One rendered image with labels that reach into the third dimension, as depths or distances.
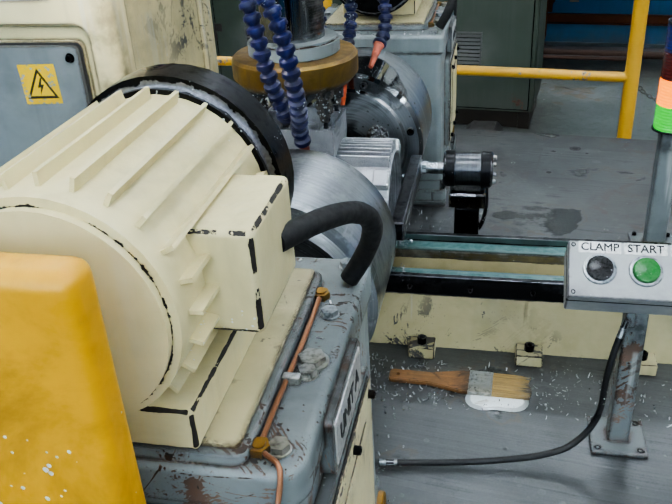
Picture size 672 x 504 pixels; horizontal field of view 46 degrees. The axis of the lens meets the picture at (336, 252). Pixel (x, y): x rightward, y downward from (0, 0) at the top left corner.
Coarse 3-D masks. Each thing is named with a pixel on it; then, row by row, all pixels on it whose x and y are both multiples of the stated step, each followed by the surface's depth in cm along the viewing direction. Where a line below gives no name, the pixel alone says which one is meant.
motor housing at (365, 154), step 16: (352, 144) 116; (368, 144) 116; (384, 144) 116; (352, 160) 114; (368, 160) 114; (384, 160) 113; (400, 160) 124; (368, 176) 113; (400, 176) 126; (384, 192) 112
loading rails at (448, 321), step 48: (432, 240) 129; (480, 240) 127; (528, 240) 125; (576, 240) 124; (432, 288) 118; (480, 288) 116; (528, 288) 115; (384, 336) 124; (432, 336) 122; (480, 336) 120; (528, 336) 119; (576, 336) 117
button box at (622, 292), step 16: (576, 256) 91; (592, 256) 90; (608, 256) 90; (624, 256) 90; (640, 256) 89; (656, 256) 89; (576, 272) 90; (624, 272) 89; (576, 288) 89; (592, 288) 89; (608, 288) 89; (624, 288) 88; (640, 288) 88; (656, 288) 88; (576, 304) 91; (592, 304) 91; (608, 304) 90; (624, 304) 90; (640, 304) 89; (656, 304) 88
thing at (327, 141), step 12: (312, 108) 120; (276, 120) 121; (312, 120) 121; (336, 120) 115; (288, 132) 113; (312, 132) 112; (324, 132) 112; (336, 132) 114; (288, 144) 114; (312, 144) 113; (324, 144) 112; (336, 144) 114
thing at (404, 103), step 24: (360, 48) 142; (360, 72) 130; (384, 72) 133; (408, 72) 140; (312, 96) 132; (360, 96) 130; (384, 96) 129; (408, 96) 132; (360, 120) 132; (384, 120) 131; (408, 120) 131; (408, 144) 133
